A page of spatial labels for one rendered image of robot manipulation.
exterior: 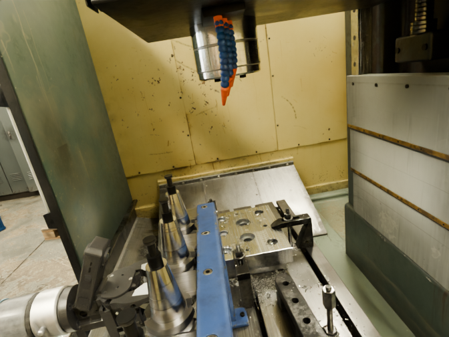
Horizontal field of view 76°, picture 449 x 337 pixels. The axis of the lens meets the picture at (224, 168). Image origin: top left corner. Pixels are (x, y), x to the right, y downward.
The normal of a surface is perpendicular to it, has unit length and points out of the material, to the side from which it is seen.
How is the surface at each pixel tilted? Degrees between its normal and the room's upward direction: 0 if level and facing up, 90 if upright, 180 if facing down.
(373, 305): 0
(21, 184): 91
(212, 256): 0
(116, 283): 3
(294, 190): 24
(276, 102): 90
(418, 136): 88
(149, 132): 90
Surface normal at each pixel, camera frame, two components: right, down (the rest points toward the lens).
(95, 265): 0.04, 0.32
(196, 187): -0.11, -0.73
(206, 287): -0.15, -0.94
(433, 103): -0.98, 0.18
